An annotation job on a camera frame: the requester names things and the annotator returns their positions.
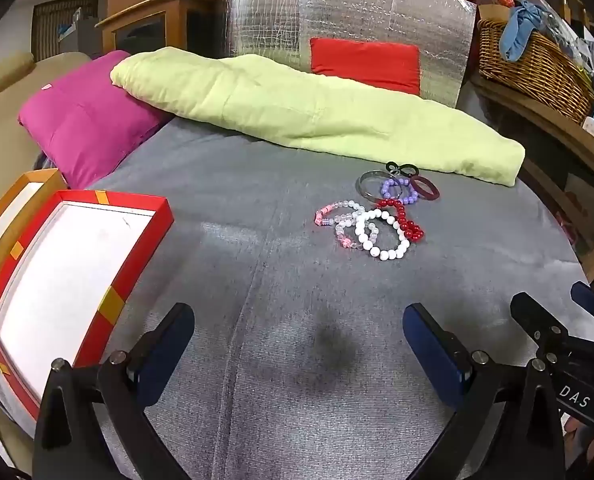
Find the grey bed sheet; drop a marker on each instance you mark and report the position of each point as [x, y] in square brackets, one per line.
[277, 285]

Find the red cloth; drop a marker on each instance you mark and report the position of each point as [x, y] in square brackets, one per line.
[364, 65]

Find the wooden shelf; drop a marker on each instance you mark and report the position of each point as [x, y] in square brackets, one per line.
[552, 135]

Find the beige leather sofa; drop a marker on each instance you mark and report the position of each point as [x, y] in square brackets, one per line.
[2, 90]

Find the red cardboard box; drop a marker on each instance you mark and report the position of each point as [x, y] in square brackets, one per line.
[52, 270]

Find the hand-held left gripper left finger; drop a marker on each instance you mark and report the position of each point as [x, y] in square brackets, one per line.
[172, 345]

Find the brown paper bag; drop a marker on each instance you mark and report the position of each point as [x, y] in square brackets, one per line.
[494, 7]

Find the magenta pillow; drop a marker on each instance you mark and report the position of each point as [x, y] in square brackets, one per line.
[87, 120]

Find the wooden cabinet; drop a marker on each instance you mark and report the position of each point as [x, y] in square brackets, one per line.
[177, 10]

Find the clear bangle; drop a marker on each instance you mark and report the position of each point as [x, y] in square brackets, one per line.
[359, 185]

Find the blue cloth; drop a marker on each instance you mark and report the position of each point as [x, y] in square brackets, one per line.
[519, 30]

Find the dark red bangle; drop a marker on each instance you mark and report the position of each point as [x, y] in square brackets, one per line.
[429, 192]

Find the wicker basket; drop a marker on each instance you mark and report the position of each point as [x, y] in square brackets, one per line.
[542, 75]

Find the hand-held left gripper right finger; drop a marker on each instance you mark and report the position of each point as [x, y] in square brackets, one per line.
[434, 355]

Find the light green quilt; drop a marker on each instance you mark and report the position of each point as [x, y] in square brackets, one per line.
[302, 110]

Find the orange cardboard box lid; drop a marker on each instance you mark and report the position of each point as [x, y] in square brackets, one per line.
[7, 195]

